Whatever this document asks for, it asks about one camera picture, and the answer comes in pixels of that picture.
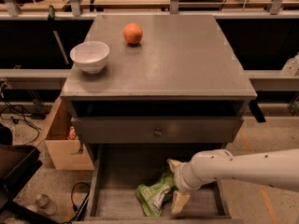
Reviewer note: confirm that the black chair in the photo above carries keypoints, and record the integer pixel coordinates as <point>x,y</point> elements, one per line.
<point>18,163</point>

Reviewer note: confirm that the red soda can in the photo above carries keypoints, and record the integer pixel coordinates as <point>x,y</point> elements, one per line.
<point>71,134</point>

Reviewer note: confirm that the cardboard box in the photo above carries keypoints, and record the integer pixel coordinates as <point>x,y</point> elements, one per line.
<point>66,153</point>

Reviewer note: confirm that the closed grey top drawer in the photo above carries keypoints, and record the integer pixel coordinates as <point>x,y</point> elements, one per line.
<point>140,130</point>

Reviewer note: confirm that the round brass drawer knob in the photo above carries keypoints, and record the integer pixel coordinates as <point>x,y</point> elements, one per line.
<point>158,132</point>

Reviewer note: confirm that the open grey middle drawer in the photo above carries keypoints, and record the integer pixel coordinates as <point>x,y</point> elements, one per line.
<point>120,168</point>

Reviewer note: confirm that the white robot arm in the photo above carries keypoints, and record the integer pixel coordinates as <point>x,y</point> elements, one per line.
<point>277,169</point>

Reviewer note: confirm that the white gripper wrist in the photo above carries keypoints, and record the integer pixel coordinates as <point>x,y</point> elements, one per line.
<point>181,176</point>

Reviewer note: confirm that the orange fruit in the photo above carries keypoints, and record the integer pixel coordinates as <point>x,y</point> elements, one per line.
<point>133,33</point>

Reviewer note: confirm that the clear plastic bottle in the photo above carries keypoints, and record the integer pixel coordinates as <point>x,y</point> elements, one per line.
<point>45,204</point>

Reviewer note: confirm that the grey wooden drawer cabinet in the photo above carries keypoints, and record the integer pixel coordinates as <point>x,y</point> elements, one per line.
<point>183,67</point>

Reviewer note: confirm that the green handled tool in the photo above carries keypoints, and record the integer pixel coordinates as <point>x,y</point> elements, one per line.
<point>51,20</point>

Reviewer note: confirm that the green rice chip bag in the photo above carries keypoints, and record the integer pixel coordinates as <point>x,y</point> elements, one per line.
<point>153,197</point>

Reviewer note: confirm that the white ceramic bowl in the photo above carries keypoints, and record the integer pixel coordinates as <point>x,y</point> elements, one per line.
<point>91,57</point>

